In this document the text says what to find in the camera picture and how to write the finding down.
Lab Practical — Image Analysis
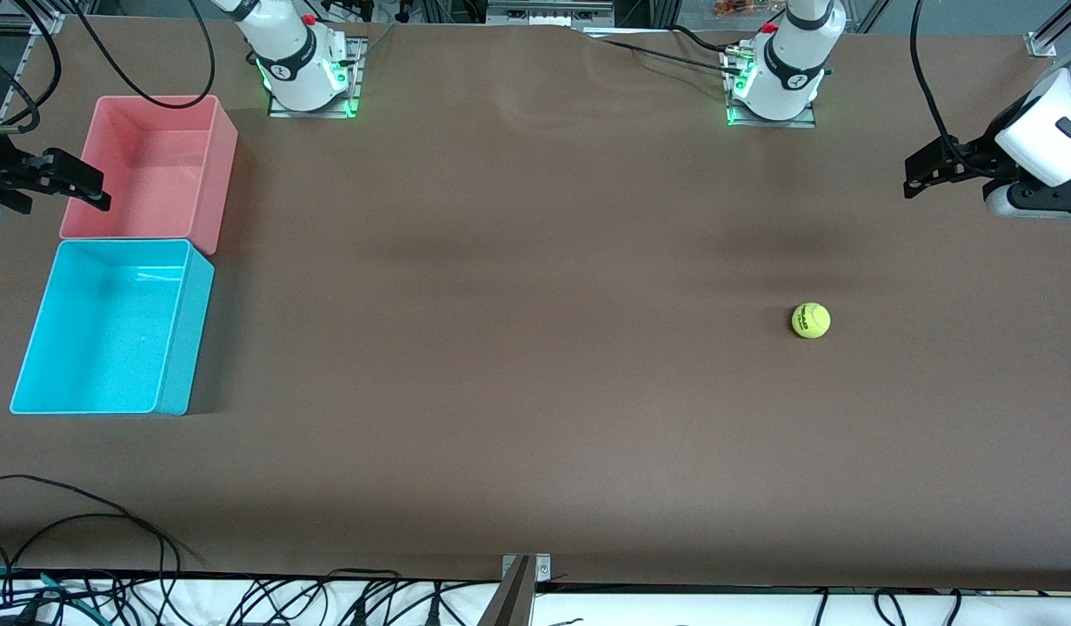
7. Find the arched thin black cable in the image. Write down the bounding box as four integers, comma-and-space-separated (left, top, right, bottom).
0, 513, 184, 601

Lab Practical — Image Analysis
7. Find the grey metal box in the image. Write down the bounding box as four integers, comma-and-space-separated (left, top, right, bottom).
486, 0, 615, 27

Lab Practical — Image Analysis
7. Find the dark grey metal beam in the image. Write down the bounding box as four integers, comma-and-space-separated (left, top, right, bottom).
476, 556, 536, 626

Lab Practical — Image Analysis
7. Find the blue plastic bin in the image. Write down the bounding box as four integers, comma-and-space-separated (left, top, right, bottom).
10, 239, 216, 416

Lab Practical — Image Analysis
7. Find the silver metal bracket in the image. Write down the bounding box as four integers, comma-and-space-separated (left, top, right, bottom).
502, 554, 552, 582

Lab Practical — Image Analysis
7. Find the pink plastic bin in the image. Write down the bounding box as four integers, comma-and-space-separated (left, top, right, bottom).
59, 94, 239, 256

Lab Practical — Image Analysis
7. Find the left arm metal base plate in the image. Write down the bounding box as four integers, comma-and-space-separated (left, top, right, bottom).
725, 48, 819, 130

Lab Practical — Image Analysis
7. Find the black base cable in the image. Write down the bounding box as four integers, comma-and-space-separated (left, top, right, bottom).
670, 24, 741, 57
598, 37, 735, 75

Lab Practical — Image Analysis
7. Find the long thin black cable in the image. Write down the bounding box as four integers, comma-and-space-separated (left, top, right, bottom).
0, 474, 208, 566

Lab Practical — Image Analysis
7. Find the black hanging cable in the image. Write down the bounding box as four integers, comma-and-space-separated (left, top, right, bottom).
0, 0, 63, 136

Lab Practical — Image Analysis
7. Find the aluminium profile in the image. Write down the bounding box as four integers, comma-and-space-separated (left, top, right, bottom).
1027, 0, 1071, 58
0, 0, 67, 36

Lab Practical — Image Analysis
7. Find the yellow tennis ball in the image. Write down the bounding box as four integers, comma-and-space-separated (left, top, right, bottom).
791, 302, 832, 340

